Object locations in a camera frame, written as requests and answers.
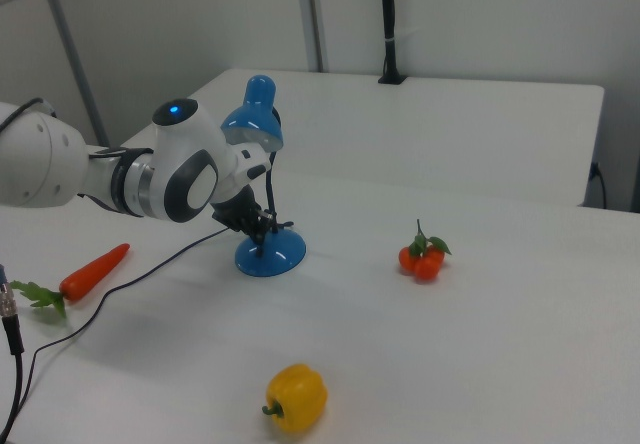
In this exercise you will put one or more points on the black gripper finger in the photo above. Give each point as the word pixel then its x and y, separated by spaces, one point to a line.
pixel 259 241
pixel 270 220

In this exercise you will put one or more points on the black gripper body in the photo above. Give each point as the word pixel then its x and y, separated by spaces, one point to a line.
pixel 237 211

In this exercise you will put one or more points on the blue desk lamp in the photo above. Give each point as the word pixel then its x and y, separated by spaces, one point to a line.
pixel 270 256

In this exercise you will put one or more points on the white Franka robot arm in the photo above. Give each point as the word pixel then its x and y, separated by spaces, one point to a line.
pixel 50 159

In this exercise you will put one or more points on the orange toy carrot green leaves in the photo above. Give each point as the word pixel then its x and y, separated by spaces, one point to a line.
pixel 95 269

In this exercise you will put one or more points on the yellow toy bell pepper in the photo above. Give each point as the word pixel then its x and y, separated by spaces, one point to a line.
pixel 297 396

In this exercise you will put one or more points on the toy tangerine cluster with leaves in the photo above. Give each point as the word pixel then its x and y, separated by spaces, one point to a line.
pixel 425 264

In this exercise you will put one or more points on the black pole with clamp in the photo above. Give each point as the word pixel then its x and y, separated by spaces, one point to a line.
pixel 391 24

